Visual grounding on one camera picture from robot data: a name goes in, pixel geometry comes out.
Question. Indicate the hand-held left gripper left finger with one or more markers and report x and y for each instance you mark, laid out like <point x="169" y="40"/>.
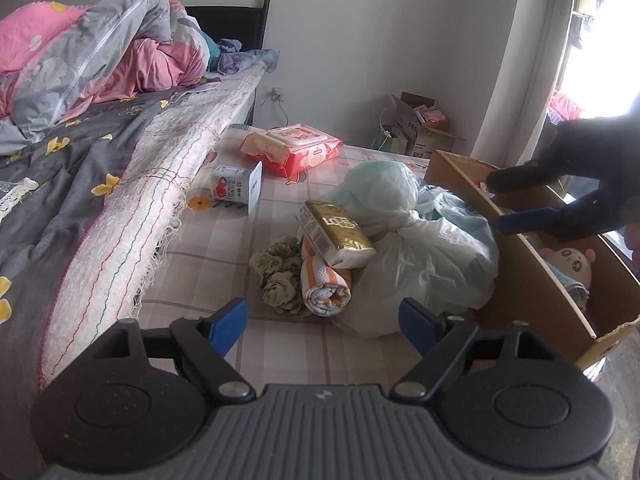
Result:
<point x="227" y="322"/>

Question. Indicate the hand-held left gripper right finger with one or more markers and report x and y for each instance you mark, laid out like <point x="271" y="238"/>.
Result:
<point x="415" y="325"/>

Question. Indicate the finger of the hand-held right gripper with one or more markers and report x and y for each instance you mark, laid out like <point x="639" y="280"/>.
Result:
<point x="515" y="177"/>
<point x="540" y="220"/>

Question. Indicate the brown cardboard box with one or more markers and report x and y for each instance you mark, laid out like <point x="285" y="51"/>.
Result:
<point x="530" y="280"/>

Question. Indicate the orange striped towel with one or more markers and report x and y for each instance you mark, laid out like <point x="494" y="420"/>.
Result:
<point x="325" y="285"/>

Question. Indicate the gold foil packet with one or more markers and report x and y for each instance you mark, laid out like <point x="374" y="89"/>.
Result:
<point x="335" y="232"/>

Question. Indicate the small tomato print carton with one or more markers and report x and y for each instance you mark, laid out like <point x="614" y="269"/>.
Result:
<point x="230" y="187"/>

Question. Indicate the pink plush toy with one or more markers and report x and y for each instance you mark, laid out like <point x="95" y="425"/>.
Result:
<point x="570" y="265"/>

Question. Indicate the green scrunchie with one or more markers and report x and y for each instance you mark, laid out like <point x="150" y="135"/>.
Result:
<point x="280" y="295"/>
<point x="272" y="255"/>

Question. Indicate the pale green plastic bag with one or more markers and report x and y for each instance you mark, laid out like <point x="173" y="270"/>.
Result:
<point x="425" y="265"/>

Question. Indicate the light blue cloth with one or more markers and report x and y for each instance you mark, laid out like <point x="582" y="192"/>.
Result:
<point x="577" y="290"/>

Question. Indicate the open cardboard box with packets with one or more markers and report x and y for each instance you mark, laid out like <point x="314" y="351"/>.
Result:
<point x="425" y="135"/>

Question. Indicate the pink packet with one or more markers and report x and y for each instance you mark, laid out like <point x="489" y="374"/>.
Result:
<point x="429" y="114"/>

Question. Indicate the window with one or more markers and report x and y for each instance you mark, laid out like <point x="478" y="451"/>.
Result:
<point x="615" y="35"/>

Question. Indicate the green paper bag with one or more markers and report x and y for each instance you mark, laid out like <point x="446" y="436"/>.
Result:
<point x="387" y="140"/>

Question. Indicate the red wet wipes pack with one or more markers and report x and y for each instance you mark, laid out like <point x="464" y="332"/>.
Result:
<point x="295" y="152"/>

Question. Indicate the grey floral bedsheet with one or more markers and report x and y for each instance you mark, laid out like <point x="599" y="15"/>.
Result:
<point x="60" y="200"/>

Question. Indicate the lavender blue cloth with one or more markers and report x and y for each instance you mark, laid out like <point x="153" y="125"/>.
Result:
<point x="240" y="57"/>

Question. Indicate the pink and grey quilt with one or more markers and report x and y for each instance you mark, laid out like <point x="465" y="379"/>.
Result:
<point x="100" y="55"/>

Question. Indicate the black headboard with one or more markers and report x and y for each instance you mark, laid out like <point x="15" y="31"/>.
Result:
<point x="235" y="25"/>

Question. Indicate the wall power outlet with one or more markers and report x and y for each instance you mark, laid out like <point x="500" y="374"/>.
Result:
<point x="276" y="95"/>

